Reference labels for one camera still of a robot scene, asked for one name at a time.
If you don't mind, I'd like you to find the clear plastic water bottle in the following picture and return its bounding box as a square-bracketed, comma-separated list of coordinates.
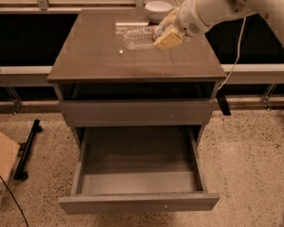
[123, 26, 163, 50]

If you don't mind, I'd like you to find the black cable on floor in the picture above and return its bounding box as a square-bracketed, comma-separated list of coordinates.
[0, 161, 30, 227]

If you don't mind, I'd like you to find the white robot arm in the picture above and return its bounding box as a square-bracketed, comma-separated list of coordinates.
[153, 0, 284, 50]

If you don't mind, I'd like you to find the grey drawer cabinet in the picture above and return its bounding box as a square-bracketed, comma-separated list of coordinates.
[47, 9, 225, 142]

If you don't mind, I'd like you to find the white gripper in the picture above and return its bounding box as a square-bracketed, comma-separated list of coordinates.
[152, 0, 210, 50]

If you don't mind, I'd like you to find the grey window rail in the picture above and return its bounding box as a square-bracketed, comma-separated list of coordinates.
[0, 63, 284, 87]

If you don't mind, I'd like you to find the white ceramic bowl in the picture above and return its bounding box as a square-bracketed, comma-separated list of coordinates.
[145, 1, 172, 22]

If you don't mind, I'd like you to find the white cable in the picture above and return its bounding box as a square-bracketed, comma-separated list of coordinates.
[217, 16, 247, 92]

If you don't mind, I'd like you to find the closed grey top drawer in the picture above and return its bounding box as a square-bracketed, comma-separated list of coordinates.
[59, 100, 214, 127]

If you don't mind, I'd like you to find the cardboard box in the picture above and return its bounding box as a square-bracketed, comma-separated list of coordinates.
[0, 131, 20, 203]

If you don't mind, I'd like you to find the black table leg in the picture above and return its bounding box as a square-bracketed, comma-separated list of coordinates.
[216, 89, 231, 115]

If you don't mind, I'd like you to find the open grey middle drawer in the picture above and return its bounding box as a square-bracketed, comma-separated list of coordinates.
[59, 126, 220, 214]

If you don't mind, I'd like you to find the black metal stand foot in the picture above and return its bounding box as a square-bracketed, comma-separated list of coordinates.
[13, 119, 43, 181]

